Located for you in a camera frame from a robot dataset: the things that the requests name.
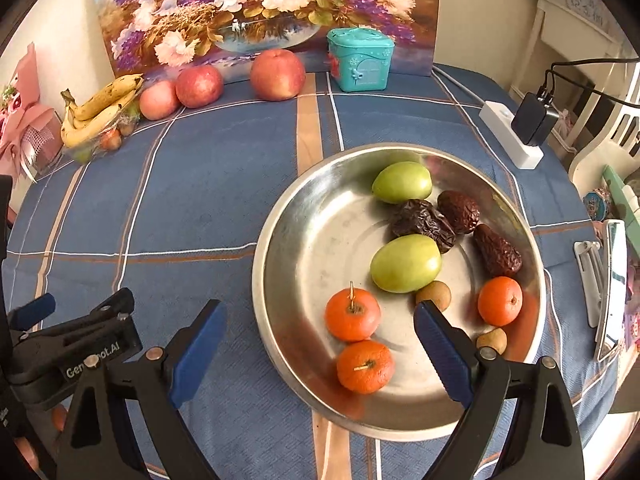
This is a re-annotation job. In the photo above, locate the black charger cable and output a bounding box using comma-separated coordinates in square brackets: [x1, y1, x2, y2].
[541, 57, 640, 111]

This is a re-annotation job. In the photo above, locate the white flat box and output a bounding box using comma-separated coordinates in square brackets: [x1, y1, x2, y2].
[594, 218, 629, 362]

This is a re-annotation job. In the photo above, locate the long brown dried date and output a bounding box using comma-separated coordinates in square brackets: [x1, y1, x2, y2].
[472, 223, 523, 278]

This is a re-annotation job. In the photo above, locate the dark wrinkled dried date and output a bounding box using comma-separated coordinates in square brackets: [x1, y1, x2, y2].
[390, 199, 457, 254]

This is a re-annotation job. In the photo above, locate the teal toy box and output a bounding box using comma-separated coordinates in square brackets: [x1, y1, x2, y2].
[326, 26, 395, 93]

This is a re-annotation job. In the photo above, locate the large green jujube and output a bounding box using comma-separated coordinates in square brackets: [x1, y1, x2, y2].
[370, 234, 443, 294]

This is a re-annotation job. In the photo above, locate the round colourful tin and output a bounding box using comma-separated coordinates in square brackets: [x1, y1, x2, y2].
[582, 187, 614, 221]

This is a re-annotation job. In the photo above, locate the yellow banana bunch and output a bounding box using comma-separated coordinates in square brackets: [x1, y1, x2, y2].
[60, 73, 145, 149]

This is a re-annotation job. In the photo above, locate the orange tangerine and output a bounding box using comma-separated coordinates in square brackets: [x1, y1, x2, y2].
[324, 281, 381, 343]
[477, 276, 524, 327]
[336, 340, 395, 395]

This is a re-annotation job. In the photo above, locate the person's left hand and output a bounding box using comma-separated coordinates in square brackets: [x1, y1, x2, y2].
[14, 404, 69, 474]

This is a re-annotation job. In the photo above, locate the red apple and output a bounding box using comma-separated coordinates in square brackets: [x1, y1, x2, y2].
[139, 80, 181, 121]
[175, 64, 224, 109]
[250, 49, 307, 102]

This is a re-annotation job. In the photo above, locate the flower painting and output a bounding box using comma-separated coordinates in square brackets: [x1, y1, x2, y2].
[91, 0, 441, 81]

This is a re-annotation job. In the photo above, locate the white chair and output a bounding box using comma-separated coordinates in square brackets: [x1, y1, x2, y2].
[569, 76, 640, 197]

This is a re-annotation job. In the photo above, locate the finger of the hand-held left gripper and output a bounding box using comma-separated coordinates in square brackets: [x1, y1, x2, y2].
[12, 287, 137, 349]
[7, 292, 57, 332]

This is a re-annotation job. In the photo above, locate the blue plaid tablecloth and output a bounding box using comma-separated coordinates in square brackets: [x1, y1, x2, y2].
[0, 62, 627, 480]

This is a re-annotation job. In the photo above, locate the round brown dried date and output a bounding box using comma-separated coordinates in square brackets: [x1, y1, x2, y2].
[437, 190, 481, 235]

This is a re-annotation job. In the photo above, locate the pink wrapped bouquet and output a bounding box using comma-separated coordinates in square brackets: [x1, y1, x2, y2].
[0, 42, 64, 182]

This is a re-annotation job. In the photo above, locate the round metal plate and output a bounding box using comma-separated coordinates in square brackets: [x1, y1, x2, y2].
[251, 143, 547, 442]

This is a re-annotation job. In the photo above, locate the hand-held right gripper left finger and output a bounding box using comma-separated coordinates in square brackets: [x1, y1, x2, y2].
[54, 299, 229, 480]

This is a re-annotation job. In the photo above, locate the white wooden furniture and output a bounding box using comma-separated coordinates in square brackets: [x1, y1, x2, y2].
[509, 0, 627, 97]

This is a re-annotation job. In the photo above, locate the black charger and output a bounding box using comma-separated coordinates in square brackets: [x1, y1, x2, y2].
[510, 92, 560, 148]

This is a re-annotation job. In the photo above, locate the white power strip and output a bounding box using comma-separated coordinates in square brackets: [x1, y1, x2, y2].
[478, 100, 545, 171]

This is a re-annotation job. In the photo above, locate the white power strip cable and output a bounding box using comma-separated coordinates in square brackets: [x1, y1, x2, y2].
[432, 64, 489, 109]

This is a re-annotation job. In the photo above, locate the small green jujube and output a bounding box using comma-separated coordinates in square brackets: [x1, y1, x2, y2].
[371, 161, 434, 205]

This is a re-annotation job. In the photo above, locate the brown longan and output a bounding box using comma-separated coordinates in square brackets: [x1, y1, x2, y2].
[476, 327, 508, 356]
[415, 281, 452, 313]

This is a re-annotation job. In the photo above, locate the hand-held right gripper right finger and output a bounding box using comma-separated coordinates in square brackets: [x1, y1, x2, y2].
[413, 301, 586, 480]

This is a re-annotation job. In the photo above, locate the clear plastic fruit tray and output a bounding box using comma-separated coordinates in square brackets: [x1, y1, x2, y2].
[62, 105, 142, 164]

